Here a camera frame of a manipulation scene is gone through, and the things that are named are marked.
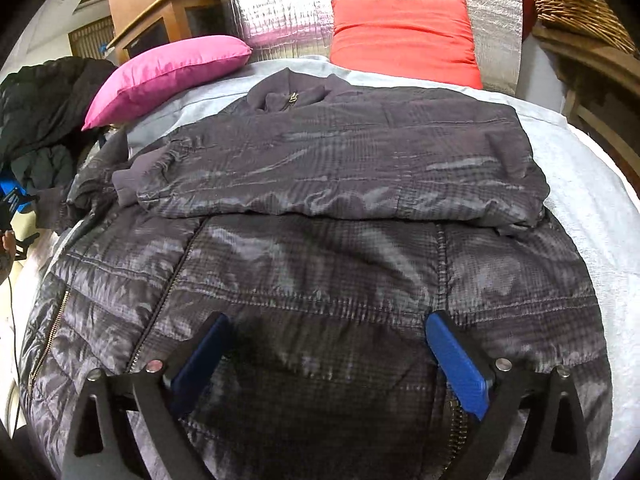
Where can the red cushion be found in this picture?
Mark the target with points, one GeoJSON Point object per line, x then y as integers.
{"type": "Point", "coordinates": [420, 39]}

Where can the wicker basket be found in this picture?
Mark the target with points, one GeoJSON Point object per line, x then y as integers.
{"type": "Point", "coordinates": [591, 18]}

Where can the grey bed sheet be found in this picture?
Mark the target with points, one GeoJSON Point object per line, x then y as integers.
{"type": "Point", "coordinates": [575, 169]}

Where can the black puffer jacket pile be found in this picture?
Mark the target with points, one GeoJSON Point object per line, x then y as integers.
{"type": "Point", "coordinates": [44, 140]}

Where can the pink pillow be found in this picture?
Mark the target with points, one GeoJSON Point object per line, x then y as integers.
{"type": "Point", "coordinates": [143, 83]}

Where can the wooden cabinet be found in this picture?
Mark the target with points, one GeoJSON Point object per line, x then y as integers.
{"type": "Point", "coordinates": [141, 25]}

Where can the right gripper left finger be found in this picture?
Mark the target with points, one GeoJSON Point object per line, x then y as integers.
{"type": "Point", "coordinates": [101, 442]}

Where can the wooden shelf table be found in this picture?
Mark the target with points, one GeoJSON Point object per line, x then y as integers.
{"type": "Point", "coordinates": [602, 93]}

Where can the dark quilted zip jacket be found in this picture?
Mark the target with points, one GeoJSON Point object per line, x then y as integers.
{"type": "Point", "coordinates": [325, 259]}

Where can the person's left hand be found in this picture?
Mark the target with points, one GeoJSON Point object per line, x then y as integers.
{"type": "Point", "coordinates": [7, 254]}

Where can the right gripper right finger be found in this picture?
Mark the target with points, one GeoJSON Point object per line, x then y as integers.
{"type": "Point", "coordinates": [553, 443]}

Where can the blue garment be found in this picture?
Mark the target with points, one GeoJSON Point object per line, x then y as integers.
{"type": "Point", "coordinates": [13, 199]}

